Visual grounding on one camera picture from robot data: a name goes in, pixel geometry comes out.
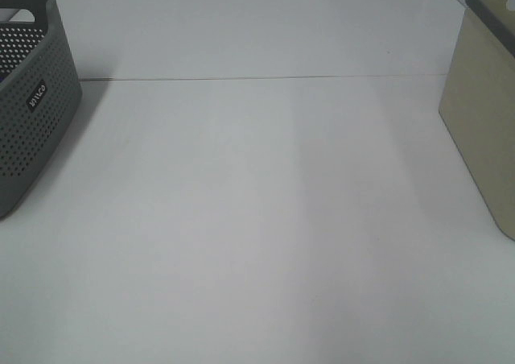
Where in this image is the grey perforated plastic basket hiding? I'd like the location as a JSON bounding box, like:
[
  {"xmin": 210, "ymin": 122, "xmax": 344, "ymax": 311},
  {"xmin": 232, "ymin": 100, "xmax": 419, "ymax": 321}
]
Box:
[{"xmin": 1, "ymin": 0, "xmax": 82, "ymax": 217}]

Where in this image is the beige plastic basket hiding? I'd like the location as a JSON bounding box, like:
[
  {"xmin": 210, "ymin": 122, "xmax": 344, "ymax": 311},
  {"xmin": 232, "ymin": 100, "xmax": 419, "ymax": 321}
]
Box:
[{"xmin": 439, "ymin": 0, "xmax": 514, "ymax": 238}]

